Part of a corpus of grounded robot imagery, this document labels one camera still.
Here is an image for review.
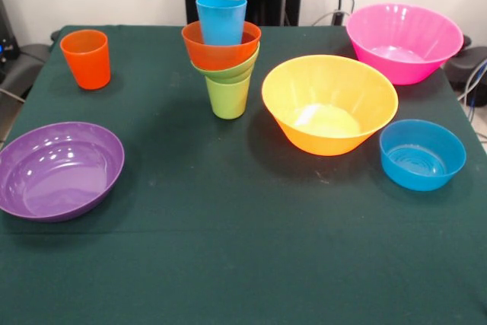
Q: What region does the blue plastic cup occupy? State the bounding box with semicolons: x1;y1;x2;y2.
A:
195;0;248;46

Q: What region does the large yellow-orange bowl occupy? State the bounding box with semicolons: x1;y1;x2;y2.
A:
261;54;399;157

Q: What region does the orange plastic cup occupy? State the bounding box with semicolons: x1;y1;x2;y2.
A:
59;29;112;91

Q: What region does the black computer case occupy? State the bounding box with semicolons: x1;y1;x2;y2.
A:
0;0;21;83

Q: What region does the large pink bowl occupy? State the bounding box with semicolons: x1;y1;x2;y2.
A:
345;2;465;86

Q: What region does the green plastic cup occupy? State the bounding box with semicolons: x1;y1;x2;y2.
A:
205;75;252;119

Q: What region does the blue round bowl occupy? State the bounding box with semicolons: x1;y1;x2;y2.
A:
379;119;467;192

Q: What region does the dark green tablecloth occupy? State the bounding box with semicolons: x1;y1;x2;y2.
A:
0;24;487;325

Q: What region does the green stepped bowl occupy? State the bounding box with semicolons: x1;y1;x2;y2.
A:
189;42;261;84

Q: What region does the orange round bowl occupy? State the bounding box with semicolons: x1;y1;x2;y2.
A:
181;20;263;72

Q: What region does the grey cable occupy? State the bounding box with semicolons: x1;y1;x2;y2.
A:
456;56;487;113

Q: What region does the black equipment base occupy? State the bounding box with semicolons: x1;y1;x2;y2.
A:
443;33;487;92

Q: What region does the large purple bowl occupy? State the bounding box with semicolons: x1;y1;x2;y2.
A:
0;121;126;223

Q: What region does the white cable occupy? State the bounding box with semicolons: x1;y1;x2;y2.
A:
310;10;349;26

